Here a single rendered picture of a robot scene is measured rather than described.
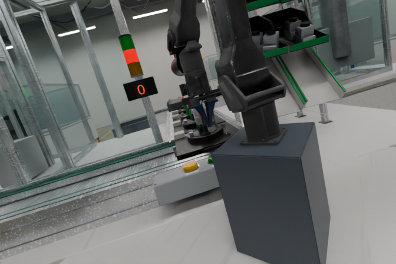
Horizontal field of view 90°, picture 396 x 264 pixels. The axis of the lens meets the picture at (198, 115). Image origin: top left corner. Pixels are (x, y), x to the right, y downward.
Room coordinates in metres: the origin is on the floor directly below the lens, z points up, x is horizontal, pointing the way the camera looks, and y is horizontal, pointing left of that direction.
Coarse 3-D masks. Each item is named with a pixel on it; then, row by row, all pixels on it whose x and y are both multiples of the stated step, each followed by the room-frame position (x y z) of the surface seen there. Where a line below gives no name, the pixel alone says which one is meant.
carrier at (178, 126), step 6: (192, 114) 0.97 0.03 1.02; (186, 120) 0.96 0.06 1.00; (192, 120) 0.99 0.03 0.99; (216, 120) 0.93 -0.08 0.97; (222, 120) 0.90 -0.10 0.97; (174, 126) 1.05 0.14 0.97; (180, 126) 1.02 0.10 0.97; (186, 126) 0.94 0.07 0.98; (192, 126) 0.92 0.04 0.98; (174, 132) 0.93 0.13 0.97; (186, 132) 0.87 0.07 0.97
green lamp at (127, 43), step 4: (124, 36) 0.81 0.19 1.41; (128, 36) 0.81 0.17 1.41; (120, 40) 0.81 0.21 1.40; (124, 40) 0.81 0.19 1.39; (128, 40) 0.81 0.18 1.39; (132, 40) 0.83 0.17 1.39; (120, 44) 0.82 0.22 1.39; (124, 44) 0.81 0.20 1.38; (128, 44) 0.81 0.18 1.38; (132, 44) 0.82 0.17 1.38; (124, 48) 0.81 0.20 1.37; (128, 48) 0.81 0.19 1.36; (132, 48) 0.81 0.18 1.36
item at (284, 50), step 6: (252, 18) 0.90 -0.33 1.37; (258, 18) 0.90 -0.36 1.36; (264, 18) 0.83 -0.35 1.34; (252, 24) 0.91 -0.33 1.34; (258, 24) 0.91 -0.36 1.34; (264, 24) 0.84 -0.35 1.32; (270, 24) 0.78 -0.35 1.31; (252, 30) 0.92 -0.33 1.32; (264, 30) 0.85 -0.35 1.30; (282, 42) 0.70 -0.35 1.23; (282, 48) 0.67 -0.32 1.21; (270, 54) 0.67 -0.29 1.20; (276, 54) 0.67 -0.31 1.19; (282, 54) 0.68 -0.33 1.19
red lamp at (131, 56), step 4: (124, 52) 0.81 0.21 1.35; (128, 52) 0.81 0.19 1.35; (132, 52) 0.81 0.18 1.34; (136, 52) 0.83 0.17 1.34; (124, 56) 0.82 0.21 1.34; (128, 56) 0.81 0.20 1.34; (132, 56) 0.81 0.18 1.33; (136, 56) 0.82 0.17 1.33; (128, 60) 0.81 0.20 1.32; (132, 60) 0.81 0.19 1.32; (136, 60) 0.81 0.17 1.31
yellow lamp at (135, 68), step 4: (128, 64) 0.81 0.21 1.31; (132, 64) 0.81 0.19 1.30; (136, 64) 0.81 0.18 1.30; (128, 68) 0.82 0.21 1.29; (132, 68) 0.81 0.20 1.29; (136, 68) 0.81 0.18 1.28; (140, 68) 0.82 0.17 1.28; (132, 72) 0.81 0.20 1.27; (136, 72) 0.81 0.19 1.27; (140, 72) 0.81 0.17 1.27
